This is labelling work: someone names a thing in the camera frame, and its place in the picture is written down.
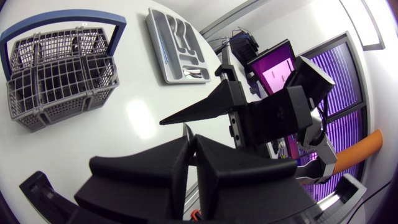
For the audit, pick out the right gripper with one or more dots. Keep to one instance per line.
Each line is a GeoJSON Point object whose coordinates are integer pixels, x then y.
{"type": "Point", "coordinates": [276, 118]}

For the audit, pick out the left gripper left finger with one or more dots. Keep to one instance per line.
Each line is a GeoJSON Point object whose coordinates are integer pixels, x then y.
{"type": "Point", "coordinates": [140, 174]}

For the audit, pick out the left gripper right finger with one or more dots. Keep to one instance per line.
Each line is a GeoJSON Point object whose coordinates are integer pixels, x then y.
{"type": "Point", "coordinates": [242, 186]}

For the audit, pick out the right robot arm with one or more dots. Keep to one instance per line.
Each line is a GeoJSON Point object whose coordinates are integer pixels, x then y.
{"type": "Point", "coordinates": [314, 77]}

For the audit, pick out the grey cutlery tray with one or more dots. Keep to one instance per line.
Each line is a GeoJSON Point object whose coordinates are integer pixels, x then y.
{"type": "Point", "coordinates": [174, 49]}

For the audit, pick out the grey cutlery basket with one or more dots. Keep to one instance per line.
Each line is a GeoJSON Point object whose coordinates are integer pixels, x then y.
{"type": "Point", "coordinates": [59, 77]}

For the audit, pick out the dark screen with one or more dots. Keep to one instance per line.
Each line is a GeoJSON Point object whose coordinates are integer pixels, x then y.
{"type": "Point", "coordinates": [273, 68]}

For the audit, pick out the thin blue stick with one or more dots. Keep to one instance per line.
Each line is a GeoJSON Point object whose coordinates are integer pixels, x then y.
{"type": "Point", "coordinates": [163, 49]}

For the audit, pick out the orange foam tube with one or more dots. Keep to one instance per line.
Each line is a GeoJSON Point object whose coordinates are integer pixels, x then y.
{"type": "Point", "coordinates": [360, 149]}

